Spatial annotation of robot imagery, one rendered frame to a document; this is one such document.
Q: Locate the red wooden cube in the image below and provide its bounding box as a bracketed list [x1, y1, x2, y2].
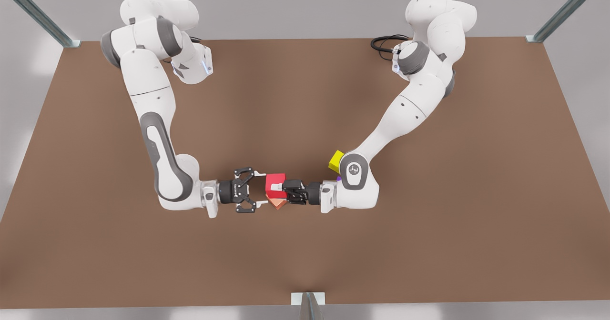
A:
[264, 173, 288, 200]

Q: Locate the yellow wooden cube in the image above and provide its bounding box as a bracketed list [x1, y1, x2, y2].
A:
[327, 150, 346, 174]

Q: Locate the silver frame post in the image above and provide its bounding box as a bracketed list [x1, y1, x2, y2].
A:
[291, 291, 326, 320]
[0, 0, 82, 49]
[525, 0, 610, 43]

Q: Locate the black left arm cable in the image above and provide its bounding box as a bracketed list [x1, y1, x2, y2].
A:
[370, 34, 413, 62]

